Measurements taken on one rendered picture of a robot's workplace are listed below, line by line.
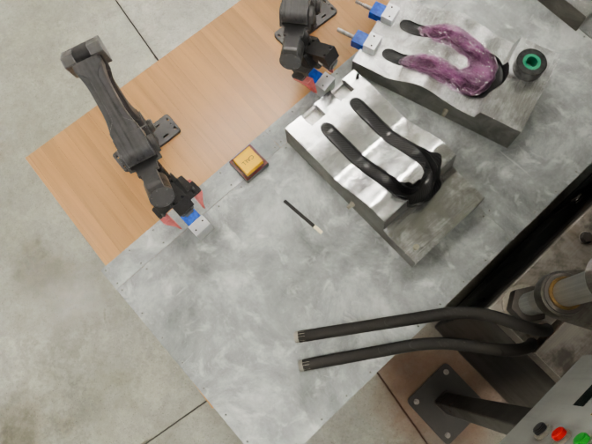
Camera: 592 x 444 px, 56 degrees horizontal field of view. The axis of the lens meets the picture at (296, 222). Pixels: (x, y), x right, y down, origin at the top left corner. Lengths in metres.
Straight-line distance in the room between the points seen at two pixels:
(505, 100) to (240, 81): 0.75
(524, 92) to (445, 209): 0.38
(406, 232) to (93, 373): 1.47
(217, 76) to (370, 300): 0.80
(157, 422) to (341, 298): 1.13
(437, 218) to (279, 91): 0.59
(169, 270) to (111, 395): 0.97
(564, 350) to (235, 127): 1.07
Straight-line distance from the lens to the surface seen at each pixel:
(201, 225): 1.50
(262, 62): 1.73
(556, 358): 1.61
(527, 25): 1.89
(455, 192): 1.53
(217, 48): 1.77
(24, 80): 2.95
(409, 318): 1.40
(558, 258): 1.65
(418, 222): 1.49
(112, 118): 1.28
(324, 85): 1.62
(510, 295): 1.57
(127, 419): 2.40
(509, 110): 1.60
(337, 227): 1.52
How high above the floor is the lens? 2.28
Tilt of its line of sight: 75 degrees down
